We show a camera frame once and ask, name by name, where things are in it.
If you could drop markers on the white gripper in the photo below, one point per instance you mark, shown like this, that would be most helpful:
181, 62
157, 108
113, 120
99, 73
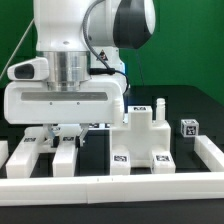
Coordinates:
28, 100

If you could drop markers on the white chair back part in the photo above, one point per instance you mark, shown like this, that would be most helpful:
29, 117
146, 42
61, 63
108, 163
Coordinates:
34, 143

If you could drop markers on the white chair seat part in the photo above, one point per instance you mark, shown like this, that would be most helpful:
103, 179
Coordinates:
145, 131

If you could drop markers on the white tagged cube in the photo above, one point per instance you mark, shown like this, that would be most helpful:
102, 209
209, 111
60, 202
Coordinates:
189, 127

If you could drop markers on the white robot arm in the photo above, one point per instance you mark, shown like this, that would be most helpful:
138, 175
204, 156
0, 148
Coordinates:
68, 82

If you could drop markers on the white base tag plate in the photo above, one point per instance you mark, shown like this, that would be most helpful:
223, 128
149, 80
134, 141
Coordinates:
99, 126

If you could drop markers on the white U-shaped fence frame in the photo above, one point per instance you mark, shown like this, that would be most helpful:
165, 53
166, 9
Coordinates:
105, 189

